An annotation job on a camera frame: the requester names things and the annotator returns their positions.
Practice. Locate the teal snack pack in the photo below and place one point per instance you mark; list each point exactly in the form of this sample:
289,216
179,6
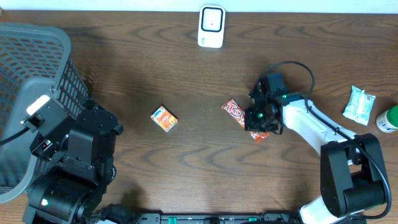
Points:
359,106

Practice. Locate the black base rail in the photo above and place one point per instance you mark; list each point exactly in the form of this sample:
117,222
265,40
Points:
156,218

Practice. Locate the white barcode scanner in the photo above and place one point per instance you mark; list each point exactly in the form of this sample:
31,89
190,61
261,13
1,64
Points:
211,26

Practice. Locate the grey plastic basket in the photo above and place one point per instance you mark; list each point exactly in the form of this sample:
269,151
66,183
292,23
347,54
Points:
35,62

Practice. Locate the orange candy bar wrapper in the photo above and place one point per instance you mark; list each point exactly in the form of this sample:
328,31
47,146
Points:
234,110

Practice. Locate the orange tissue box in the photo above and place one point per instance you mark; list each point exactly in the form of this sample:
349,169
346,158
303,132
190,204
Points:
164,118

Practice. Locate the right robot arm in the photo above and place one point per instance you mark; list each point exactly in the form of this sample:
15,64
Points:
353,175

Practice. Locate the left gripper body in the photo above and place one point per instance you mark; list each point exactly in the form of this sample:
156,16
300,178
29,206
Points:
41,149

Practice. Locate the green lid jar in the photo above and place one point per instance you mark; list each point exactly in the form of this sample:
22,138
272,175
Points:
387,121

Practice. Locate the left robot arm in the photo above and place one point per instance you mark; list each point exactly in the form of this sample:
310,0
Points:
79,156

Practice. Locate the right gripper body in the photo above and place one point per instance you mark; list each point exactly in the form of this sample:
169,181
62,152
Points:
259,118

